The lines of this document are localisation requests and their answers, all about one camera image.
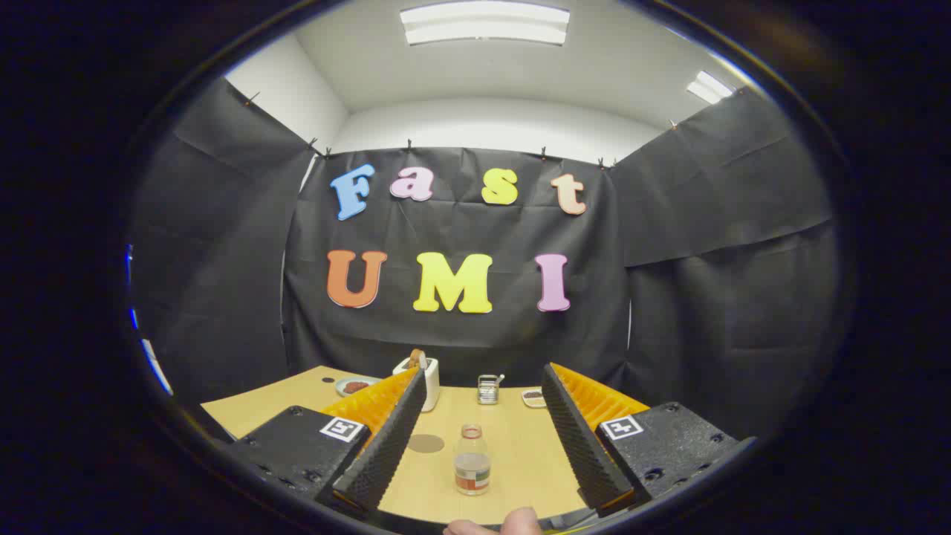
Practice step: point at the large ceiling light panel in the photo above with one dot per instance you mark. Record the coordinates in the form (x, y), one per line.
(483, 22)

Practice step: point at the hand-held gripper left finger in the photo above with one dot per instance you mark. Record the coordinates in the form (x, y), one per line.
(390, 446)

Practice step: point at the white toaster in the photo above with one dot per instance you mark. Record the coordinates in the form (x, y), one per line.
(432, 386)

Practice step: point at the toasted bread slice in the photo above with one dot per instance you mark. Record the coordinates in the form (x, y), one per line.
(416, 358)

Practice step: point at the white divided condiment dish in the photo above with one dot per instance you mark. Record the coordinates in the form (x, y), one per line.
(532, 399)

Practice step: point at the clear juice bottle red label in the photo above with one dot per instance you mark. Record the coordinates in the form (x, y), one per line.
(472, 468)

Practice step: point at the black backdrop cloth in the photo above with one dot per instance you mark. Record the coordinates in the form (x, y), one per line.
(446, 342)

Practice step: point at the brown food on plate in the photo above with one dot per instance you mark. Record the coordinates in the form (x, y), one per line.
(356, 387)

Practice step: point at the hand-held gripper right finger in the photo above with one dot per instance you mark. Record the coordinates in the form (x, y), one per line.
(583, 446)

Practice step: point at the small ceiling light panel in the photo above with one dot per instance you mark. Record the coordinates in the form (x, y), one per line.
(709, 87)

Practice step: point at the pale green plate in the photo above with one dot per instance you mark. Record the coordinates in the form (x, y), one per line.
(339, 385)

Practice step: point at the wooden table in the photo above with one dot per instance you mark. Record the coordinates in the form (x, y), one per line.
(513, 453)

